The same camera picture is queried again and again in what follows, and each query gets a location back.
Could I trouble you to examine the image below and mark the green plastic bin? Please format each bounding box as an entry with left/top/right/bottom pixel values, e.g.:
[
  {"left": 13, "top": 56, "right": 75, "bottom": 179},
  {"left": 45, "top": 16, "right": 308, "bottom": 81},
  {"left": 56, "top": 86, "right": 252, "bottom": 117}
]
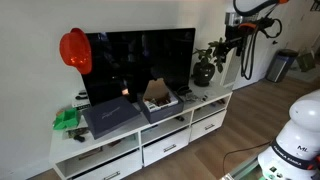
[{"left": 52, "top": 107, "right": 82, "bottom": 132}]

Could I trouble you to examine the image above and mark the small black object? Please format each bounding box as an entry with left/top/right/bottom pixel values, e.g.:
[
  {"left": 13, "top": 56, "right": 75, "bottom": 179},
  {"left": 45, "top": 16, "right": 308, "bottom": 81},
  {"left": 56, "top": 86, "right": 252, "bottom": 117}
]
[{"left": 72, "top": 133, "right": 87, "bottom": 144}]

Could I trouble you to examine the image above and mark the green grey bag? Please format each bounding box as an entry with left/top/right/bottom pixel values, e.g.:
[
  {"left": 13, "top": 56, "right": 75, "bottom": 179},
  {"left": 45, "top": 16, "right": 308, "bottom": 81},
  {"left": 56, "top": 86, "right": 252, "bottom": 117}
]
[{"left": 296, "top": 49, "right": 317, "bottom": 73}]

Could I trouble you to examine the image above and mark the brown cardboard flap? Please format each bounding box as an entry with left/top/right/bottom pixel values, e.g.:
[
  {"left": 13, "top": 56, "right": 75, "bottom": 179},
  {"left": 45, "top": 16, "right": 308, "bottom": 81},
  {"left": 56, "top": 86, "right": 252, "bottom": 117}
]
[{"left": 142, "top": 77, "right": 172, "bottom": 103}]

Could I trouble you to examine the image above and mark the dark blue open box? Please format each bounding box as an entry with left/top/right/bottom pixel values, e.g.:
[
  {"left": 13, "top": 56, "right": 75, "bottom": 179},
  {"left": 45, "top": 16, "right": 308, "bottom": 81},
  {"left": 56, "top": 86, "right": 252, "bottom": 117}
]
[{"left": 137, "top": 89, "right": 185, "bottom": 125}]

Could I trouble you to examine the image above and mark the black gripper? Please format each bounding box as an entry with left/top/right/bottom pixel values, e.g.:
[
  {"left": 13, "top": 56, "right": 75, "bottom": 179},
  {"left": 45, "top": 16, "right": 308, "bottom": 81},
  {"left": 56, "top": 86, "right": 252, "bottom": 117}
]
[{"left": 220, "top": 23, "right": 244, "bottom": 57}]

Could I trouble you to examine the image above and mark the white television stand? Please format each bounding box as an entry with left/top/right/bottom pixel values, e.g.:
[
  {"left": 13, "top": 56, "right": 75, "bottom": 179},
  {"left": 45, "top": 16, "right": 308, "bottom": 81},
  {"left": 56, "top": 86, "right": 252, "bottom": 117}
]
[{"left": 48, "top": 80, "right": 234, "bottom": 180}]

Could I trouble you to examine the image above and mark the potted plant black pot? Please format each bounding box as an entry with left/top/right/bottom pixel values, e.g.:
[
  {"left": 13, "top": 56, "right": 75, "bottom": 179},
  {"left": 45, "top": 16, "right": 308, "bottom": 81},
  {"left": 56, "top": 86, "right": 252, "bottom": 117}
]
[{"left": 192, "top": 37, "right": 233, "bottom": 88}]

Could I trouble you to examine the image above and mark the black cable bundle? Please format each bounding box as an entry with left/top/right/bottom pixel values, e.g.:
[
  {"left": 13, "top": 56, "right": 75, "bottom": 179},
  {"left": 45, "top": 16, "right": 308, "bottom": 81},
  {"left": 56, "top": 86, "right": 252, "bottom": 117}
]
[{"left": 239, "top": 17, "right": 284, "bottom": 81}]

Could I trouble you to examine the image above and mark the black flat screen television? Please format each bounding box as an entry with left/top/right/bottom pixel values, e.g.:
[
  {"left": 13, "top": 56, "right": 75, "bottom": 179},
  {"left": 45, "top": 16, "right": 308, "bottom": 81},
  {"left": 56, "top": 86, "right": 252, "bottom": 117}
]
[{"left": 80, "top": 27, "right": 197, "bottom": 107}]

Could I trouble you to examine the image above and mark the grey trash can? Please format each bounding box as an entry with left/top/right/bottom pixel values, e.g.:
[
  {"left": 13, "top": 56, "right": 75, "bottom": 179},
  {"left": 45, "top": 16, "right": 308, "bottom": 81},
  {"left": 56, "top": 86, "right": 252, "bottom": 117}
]
[{"left": 265, "top": 48, "right": 300, "bottom": 84}]

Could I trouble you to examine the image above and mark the orange red hat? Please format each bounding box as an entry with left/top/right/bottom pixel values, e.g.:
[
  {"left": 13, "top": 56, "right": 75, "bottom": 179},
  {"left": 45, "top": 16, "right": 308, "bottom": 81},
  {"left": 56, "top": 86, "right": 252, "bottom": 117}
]
[{"left": 59, "top": 27, "right": 93, "bottom": 76}]

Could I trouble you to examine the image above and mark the dark blue flat box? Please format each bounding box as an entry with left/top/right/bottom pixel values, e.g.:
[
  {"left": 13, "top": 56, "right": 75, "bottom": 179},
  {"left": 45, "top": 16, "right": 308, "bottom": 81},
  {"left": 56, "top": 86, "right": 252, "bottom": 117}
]
[{"left": 81, "top": 96, "right": 142, "bottom": 140}]

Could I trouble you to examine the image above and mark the small white box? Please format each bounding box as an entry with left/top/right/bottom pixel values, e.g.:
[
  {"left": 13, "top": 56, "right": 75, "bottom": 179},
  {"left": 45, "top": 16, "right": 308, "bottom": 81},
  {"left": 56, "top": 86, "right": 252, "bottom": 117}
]
[{"left": 71, "top": 96, "right": 92, "bottom": 112}]

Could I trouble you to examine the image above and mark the black floor cable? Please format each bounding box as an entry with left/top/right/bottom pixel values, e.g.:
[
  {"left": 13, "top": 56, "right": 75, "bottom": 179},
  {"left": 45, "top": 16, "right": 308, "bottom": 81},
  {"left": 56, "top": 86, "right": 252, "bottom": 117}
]
[{"left": 221, "top": 140, "right": 272, "bottom": 175}]

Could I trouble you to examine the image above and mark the metal robot mount frame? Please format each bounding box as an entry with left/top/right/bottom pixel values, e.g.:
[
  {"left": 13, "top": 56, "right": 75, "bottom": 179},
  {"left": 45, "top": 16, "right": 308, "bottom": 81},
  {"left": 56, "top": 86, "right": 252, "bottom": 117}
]
[{"left": 219, "top": 155, "right": 269, "bottom": 180}]

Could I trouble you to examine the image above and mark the white drawer metal handle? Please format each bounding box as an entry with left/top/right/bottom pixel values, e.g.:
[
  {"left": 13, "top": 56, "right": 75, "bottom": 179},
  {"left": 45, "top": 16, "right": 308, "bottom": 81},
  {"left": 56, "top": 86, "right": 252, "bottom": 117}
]
[
  {"left": 190, "top": 109, "right": 228, "bottom": 143},
  {"left": 142, "top": 126, "right": 192, "bottom": 168},
  {"left": 70, "top": 149, "right": 144, "bottom": 180}
]

